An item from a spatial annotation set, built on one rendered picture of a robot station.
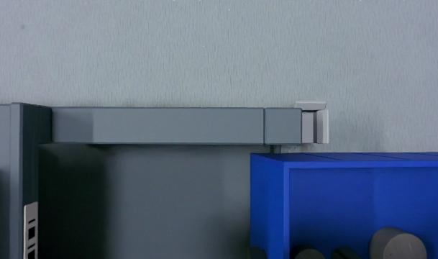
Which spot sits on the blue bin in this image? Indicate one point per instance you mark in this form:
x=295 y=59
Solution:
x=331 y=200

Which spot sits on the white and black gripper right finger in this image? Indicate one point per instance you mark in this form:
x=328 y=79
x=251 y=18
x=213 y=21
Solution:
x=344 y=253

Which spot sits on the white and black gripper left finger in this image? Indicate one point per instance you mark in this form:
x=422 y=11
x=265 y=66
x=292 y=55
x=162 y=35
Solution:
x=254 y=252

